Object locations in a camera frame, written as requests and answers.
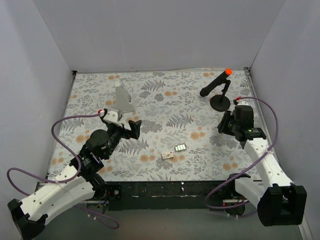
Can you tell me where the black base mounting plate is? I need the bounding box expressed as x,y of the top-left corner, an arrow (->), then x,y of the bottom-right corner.
77,180 -> 257,212

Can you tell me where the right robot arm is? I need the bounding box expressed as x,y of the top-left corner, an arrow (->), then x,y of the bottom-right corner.
218,100 -> 307,227

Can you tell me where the staple strips tray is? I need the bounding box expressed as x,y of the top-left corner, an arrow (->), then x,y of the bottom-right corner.
174,143 -> 187,152

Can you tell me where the black microphone orange tip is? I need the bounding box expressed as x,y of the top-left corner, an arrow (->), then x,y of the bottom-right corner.
199,68 -> 233,97

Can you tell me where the black round microphone stand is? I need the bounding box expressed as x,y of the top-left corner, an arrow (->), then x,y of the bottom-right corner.
210,80 -> 231,112

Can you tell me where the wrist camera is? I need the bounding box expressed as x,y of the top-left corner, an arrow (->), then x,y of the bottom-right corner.
98,107 -> 123,126
233,97 -> 249,107

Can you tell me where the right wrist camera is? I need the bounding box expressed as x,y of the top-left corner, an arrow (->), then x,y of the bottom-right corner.
233,97 -> 249,107

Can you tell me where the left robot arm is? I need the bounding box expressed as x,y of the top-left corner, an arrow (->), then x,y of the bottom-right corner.
7,113 -> 142,240

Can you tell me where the grey metronome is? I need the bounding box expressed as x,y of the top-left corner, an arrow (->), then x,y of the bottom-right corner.
114,80 -> 136,114

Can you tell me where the white staple box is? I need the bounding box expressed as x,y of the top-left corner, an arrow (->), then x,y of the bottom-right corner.
161,151 -> 174,160

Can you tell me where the floral patterned table mat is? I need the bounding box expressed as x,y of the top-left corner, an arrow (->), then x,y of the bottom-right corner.
47,69 -> 260,182

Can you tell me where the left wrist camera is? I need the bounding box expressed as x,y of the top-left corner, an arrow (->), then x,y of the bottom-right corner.
98,107 -> 123,126

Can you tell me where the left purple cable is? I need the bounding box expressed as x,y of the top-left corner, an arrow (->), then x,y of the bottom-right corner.
6,111 -> 120,230

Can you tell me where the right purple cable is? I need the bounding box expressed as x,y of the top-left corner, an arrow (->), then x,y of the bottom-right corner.
204,96 -> 279,218

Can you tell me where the purple cable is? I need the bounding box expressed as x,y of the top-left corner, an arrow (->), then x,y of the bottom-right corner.
6,111 -> 120,230
204,96 -> 279,218

